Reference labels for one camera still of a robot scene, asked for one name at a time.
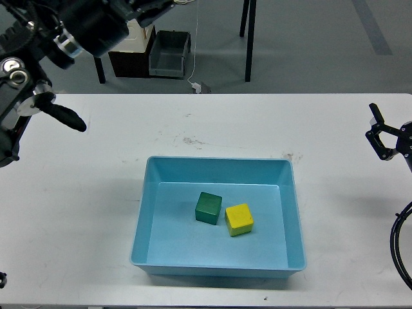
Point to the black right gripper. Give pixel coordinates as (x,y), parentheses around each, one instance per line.
(406,145)

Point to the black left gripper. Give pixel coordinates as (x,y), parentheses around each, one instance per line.
(97,26)

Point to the yellow cube block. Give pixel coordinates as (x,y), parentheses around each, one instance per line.
(239,219)

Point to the green cube block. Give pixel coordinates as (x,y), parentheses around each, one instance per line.
(208,208)

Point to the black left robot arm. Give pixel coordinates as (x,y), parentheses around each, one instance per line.
(58,31)

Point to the black box under crate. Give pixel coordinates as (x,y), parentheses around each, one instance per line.
(132,65)

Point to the cream plastic crate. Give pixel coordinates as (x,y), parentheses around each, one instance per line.
(137,39)

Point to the dark grey storage bin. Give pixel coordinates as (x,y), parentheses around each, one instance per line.
(169,53)

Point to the black table leg left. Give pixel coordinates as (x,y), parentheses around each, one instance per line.
(100,70)

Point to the black table leg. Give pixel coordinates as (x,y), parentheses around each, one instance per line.
(247,26)
(100,70)

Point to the black table leg right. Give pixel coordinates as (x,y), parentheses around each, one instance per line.
(247,26)

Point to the blue plastic tray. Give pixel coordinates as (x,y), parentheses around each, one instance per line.
(169,240)

